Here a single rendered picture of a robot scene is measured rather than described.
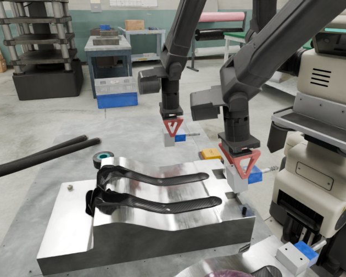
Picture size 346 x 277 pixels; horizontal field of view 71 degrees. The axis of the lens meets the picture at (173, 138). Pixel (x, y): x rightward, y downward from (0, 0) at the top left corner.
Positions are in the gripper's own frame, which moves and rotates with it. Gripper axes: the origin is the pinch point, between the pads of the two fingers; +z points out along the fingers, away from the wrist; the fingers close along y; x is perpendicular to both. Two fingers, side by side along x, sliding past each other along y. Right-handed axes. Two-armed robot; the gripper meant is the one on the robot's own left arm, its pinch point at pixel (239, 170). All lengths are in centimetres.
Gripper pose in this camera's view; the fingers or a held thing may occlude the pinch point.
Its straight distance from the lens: 63.6
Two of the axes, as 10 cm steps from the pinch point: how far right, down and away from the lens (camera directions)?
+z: 1.6, 9.2, 3.6
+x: 9.7, -2.1, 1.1
